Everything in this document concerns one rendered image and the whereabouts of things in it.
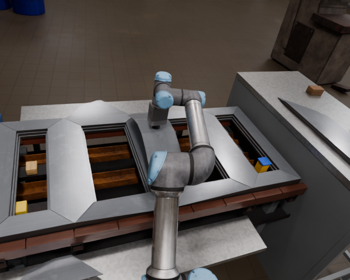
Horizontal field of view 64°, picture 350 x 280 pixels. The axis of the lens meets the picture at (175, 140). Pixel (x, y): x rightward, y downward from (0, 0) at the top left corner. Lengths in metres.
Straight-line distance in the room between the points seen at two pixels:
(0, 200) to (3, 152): 0.31
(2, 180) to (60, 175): 0.24
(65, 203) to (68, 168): 0.21
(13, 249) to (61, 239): 0.17
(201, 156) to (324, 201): 0.93
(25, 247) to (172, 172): 0.68
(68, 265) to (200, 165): 0.72
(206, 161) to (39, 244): 0.74
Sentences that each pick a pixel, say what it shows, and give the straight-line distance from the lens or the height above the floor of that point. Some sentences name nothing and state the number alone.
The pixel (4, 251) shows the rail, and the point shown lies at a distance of 1.31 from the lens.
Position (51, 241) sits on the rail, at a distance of 1.29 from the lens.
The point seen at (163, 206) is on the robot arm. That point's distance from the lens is 0.96.
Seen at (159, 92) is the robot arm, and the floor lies 1.31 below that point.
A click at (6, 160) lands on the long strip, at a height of 0.86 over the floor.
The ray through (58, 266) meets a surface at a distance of 1.35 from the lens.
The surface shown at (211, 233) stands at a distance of 1.53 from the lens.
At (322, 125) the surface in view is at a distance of 1.89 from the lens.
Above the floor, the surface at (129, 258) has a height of 0.68.
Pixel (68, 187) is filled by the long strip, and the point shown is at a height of 0.86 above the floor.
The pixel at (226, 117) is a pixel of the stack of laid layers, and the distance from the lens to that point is 2.04.
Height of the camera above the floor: 1.92
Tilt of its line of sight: 39 degrees down
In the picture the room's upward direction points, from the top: 12 degrees clockwise
